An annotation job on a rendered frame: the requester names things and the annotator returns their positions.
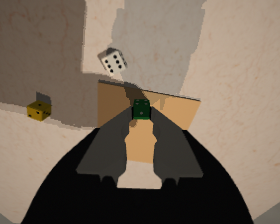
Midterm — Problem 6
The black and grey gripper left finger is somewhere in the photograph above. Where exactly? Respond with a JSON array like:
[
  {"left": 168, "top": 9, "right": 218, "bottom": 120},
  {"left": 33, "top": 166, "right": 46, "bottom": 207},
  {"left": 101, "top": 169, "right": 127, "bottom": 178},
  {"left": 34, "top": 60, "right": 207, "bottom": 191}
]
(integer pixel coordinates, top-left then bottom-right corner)
[{"left": 21, "top": 106, "right": 134, "bottom": 224}]

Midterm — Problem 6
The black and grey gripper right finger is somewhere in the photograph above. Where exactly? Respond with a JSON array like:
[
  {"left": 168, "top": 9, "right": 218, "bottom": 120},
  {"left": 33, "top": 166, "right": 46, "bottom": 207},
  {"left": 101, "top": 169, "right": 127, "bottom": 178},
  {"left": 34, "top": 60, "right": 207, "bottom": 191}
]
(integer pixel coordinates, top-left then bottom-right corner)
[{"left": 149, "top": 106, "right": 254, "bottom": 224}]

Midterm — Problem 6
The orange flat mat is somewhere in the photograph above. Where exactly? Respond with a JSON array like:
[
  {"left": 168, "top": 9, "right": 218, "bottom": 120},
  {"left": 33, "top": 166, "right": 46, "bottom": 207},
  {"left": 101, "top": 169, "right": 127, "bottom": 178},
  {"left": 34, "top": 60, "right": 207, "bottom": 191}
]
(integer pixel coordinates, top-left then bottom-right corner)
[{"left": 98, "top": 82, "right": 201, "bottom": 164}]

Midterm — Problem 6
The green die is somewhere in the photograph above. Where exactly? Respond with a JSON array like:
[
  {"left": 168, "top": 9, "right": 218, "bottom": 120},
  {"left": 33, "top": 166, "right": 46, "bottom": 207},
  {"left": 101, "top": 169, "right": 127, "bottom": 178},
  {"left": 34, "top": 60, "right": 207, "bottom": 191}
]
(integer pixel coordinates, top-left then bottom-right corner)
[{"left": 133, "top": 99, "right": 150, "bottom": 120}]

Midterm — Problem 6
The white die with black pips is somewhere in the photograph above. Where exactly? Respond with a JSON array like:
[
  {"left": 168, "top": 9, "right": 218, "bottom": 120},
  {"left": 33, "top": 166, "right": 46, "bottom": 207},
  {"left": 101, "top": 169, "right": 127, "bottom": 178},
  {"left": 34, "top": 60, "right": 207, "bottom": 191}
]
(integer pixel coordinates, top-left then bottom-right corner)
[{"left": 101, "top": 50, "right": 128, "bottom": 76}]

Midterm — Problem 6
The yellow die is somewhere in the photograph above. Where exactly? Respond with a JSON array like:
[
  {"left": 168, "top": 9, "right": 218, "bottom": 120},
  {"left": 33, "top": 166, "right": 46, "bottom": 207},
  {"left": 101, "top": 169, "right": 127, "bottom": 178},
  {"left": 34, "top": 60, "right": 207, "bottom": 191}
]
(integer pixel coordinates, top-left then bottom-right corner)
[{"left": 27, "top": 100, "right": 51, "bottom": 121}]

